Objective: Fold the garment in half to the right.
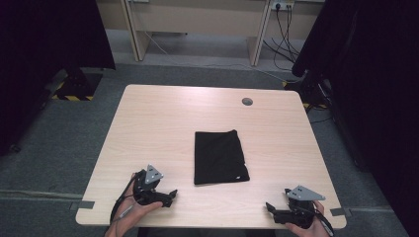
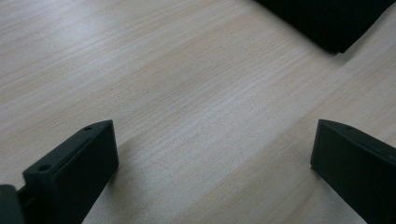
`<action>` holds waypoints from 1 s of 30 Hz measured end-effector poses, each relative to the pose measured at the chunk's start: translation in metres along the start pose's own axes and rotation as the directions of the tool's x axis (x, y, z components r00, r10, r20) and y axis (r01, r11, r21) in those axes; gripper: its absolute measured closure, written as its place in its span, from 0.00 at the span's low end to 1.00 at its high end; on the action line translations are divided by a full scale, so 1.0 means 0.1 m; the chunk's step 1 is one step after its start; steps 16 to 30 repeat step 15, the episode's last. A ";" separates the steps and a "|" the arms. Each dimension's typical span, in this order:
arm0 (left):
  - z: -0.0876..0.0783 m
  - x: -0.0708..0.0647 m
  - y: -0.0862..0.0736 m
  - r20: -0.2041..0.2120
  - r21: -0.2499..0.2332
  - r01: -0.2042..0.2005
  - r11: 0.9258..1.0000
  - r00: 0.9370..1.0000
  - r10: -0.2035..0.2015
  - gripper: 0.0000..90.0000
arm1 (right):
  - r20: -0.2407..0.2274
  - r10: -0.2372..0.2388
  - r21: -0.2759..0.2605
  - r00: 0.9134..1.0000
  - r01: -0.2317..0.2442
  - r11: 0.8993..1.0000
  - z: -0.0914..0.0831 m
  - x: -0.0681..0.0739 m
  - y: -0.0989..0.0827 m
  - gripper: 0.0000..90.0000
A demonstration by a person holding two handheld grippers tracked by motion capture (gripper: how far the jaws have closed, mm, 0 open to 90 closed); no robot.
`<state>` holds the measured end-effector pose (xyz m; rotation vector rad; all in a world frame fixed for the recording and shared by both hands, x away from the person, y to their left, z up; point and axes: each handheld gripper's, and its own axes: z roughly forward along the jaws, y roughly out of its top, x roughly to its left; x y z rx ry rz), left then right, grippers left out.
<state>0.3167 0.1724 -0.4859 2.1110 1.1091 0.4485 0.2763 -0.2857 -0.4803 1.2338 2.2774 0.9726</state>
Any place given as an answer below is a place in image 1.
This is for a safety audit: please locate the person's left hand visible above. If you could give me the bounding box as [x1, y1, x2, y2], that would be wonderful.
[111, 172, 164, 232]

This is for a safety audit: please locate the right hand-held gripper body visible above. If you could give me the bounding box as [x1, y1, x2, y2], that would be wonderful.
[285, 185, 326, 229]

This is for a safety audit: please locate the white wall socket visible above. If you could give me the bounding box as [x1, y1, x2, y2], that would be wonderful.
[270, 0, 295, 11]

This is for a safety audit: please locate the beige desk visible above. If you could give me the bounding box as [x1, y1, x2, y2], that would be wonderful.
[97, 0, 325, 67]

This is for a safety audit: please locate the grey tape piece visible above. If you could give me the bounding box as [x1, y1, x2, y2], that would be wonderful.
[68, 200, 96, 212]
[329, 206, 353, 217]

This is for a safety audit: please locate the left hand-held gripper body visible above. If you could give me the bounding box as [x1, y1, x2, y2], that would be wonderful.
[132, 163, 166, 207]

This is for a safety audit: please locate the black cables bundle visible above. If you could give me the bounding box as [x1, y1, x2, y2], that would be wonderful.
[262, 4, 302, 72]

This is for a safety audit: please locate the dark curtain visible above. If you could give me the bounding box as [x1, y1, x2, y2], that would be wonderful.
[291, 0, 419, 237]
[0, 0, 117, 156]

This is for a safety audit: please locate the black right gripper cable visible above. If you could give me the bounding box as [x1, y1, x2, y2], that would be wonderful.
[312, 205, 336, 237]

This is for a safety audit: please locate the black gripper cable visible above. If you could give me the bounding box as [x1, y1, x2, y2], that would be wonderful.
[109, 168, 146, 225]
[312, 205, 336, 237]

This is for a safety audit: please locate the person's right hand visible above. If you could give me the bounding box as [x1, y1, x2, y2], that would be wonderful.
[285, 200, 336, 237]

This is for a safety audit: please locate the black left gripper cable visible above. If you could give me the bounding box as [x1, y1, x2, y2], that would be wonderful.
[109, 168, 146, 225]

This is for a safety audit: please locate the black stand base striped tape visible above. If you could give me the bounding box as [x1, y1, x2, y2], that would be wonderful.
[282, 70, 333, 112]
[48, 67, 104, 102]

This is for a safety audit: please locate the black tank top white trim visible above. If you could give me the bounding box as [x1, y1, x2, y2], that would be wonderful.
[193, 128, 251, 187]

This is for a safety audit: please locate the thin black floor cable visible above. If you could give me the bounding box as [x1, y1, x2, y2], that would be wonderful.
[309, 116, 334, 125]

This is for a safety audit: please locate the grey left gripper cable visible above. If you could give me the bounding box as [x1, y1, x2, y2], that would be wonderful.
[119, 203, 135, 219]

